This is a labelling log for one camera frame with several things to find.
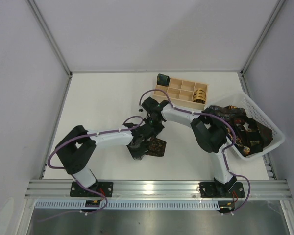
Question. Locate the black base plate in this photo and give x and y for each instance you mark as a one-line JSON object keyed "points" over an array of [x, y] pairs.
{"points": [[208, 189], [105, 188]]}

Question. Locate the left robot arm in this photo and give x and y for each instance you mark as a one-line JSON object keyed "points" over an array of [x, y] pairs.
{"points": [[77, 147]]}

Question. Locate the pile of dark ties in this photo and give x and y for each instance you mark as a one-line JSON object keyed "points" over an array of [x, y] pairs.
{"points": [[251, 136]]}

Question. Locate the aluminium mounting rail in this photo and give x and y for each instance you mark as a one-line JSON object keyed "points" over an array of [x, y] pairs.
{"points": [[157, 189]]}

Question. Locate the rolled dark green tie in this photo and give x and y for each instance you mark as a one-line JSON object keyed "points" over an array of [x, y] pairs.
{"points": [[163, 80]]}

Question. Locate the wooden compartment box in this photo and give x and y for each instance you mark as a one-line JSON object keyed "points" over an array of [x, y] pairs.
{"points": [[181, 92]]}

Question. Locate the white plastic basket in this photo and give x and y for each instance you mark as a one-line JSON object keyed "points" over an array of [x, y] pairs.
{"points": [[242, 100]]}

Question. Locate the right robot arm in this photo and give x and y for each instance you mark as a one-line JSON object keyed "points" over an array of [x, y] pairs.
{"points": [[210, 133]]}

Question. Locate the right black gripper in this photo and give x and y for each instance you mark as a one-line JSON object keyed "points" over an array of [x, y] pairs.
{"points": [[152, 128]]}

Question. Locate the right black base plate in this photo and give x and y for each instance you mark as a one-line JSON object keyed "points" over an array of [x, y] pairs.
{"points": [[208, 189]]}

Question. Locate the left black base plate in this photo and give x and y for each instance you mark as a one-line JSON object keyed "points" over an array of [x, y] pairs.
{"points": [[105, 188]]}

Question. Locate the white slotted cable duct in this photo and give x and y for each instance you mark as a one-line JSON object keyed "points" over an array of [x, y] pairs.
{"points": [[129, 204]]}

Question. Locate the rolled gold patterned tie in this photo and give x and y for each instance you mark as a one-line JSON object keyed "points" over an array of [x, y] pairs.
{"points": [[199, 96]]}

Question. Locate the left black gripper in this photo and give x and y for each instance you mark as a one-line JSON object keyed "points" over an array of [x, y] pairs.
{"points": [[139, 149]]}

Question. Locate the dark key-patterned tie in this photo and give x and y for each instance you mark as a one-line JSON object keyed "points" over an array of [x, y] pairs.
{"points": [[156, 147]]}

